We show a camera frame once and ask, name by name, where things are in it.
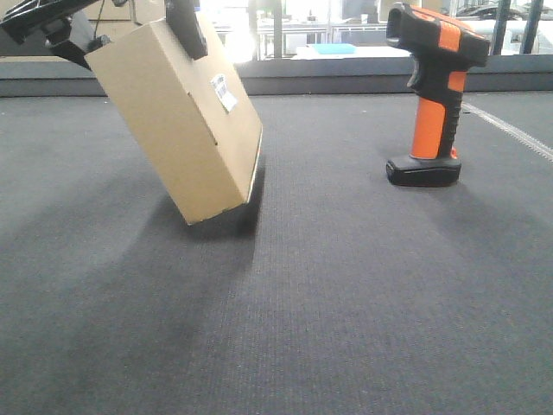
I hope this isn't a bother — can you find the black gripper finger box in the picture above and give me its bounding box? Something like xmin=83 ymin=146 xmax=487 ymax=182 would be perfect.
xmin=165 ymin=0 xmax=208 ymax=60

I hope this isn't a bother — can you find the blue tray on table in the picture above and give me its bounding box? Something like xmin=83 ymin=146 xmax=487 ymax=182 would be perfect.
xmin=309 ymin=43 xmax=356 ymax=55

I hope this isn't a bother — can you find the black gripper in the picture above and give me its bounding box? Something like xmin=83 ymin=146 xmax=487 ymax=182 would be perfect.
xmin=1 ymin=0 xmax=111 ymax=70

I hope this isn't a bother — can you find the orange black barcode scanner gun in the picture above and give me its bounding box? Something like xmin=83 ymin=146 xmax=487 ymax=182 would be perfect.
xmin=385 ymin=3 xmax=490 ymax=187

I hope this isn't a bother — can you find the white background table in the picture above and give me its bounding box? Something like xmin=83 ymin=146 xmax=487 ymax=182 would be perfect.
xmin=293 ymin=43 xmax=410 ymax=60

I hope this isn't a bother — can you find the brown cardboard package box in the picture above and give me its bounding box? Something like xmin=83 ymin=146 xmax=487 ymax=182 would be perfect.
xmin=86 ymin=12 xmax=263 ymax=224

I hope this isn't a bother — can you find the white barcode label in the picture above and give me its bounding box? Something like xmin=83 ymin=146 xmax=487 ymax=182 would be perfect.
xmin=210 ymin=73 xmax=238 ymax=113

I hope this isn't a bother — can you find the stacked cardboard boxes background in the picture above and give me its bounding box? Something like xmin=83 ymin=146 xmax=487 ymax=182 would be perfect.
xmin=0 ymin=0 xmax=168 ymax=57

